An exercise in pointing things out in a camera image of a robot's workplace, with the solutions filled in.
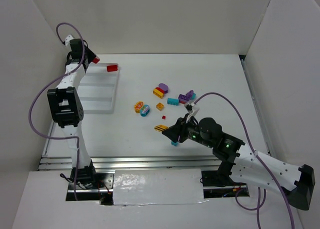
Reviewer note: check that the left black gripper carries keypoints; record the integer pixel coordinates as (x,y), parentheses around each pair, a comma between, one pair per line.
(88,54)

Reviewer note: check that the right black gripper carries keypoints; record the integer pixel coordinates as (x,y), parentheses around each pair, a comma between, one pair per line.
(180,130)

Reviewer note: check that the small teal lego brick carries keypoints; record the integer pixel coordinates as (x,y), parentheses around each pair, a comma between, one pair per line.
(174,143)

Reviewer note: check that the yellow striped lego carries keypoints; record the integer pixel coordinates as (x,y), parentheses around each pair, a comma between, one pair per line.
(161,128)

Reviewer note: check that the red rectangular lego brick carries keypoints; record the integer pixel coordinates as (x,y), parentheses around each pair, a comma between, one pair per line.
(112,68)

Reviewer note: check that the small yellow square lego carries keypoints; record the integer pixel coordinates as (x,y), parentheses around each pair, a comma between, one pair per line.
(160,106)

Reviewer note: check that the red rounded picture lego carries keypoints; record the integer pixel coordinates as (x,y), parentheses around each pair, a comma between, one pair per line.
(96,60)

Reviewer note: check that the yellow butterfly lego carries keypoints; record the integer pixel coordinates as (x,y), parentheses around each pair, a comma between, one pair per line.
(138,106)

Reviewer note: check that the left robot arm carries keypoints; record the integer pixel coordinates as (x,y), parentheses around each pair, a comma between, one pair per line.
(67,111)

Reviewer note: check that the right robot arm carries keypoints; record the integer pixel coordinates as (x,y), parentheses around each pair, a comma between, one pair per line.
(241,165)

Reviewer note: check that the teal long lego brick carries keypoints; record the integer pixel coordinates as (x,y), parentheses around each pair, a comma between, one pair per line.
(173,101)

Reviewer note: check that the white divided sorting tray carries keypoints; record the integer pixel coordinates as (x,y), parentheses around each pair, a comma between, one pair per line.
(97,89)

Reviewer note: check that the purple flat lego brick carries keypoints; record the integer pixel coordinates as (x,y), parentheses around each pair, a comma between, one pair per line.
(183,98)

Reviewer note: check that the teal flower lego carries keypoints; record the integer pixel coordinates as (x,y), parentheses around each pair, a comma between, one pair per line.
(145,109)

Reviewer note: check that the purple studded lego piece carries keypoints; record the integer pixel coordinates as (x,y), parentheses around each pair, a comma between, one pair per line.
(189,94)

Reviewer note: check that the yellow long lego brick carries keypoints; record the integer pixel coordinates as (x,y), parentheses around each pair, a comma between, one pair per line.
(158,93)

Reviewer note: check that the purple rounded lego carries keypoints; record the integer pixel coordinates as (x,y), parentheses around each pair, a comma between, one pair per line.
(164,87)

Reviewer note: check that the white taped cover plate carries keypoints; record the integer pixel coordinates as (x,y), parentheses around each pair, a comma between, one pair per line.
(157,187)

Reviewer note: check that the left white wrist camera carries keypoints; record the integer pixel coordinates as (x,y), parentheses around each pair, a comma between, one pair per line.
(68,39)

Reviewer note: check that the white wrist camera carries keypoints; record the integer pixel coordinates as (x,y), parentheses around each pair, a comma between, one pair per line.
(192,110)
(68,39)

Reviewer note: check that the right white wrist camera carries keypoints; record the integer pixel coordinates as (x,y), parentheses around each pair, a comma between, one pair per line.
(192,110)

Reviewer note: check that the aluminium front rail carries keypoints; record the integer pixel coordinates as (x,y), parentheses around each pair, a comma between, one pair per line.
(132,163)

